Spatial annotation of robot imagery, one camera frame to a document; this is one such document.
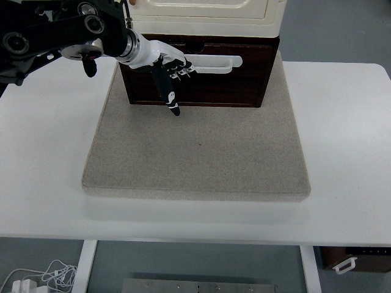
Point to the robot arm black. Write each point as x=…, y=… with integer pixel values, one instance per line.
x=61, y=27

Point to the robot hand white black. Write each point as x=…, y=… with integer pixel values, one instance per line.
x=146, y=53

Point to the grey metal plate with screws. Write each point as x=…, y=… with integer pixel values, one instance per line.
x=198, y=287

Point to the dark brown drawer housing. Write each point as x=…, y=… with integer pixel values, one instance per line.
x=275, y=58

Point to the white power adapter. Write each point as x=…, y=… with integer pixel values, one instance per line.
x=24, y=286

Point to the black table control panel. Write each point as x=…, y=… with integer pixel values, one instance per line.
x=369, y=251

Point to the beige felt pad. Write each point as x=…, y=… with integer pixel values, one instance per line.
x=195, y=152

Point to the white table leg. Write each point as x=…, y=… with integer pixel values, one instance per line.
x=311, y=271
x=84, y=268

